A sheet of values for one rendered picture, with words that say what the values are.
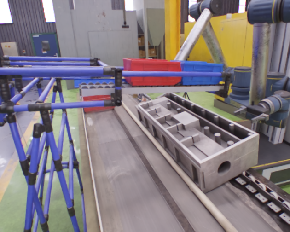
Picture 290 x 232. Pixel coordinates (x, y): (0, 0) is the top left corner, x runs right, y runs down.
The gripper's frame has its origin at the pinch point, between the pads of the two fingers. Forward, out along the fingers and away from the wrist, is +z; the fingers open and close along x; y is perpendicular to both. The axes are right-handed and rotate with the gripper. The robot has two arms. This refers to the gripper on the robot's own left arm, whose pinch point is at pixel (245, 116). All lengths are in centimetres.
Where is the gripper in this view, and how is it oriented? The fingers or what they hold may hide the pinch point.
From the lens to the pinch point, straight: 126.2
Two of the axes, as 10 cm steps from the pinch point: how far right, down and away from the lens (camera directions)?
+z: -9.0, 3.2, -2.9
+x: 3.8, 3.0, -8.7
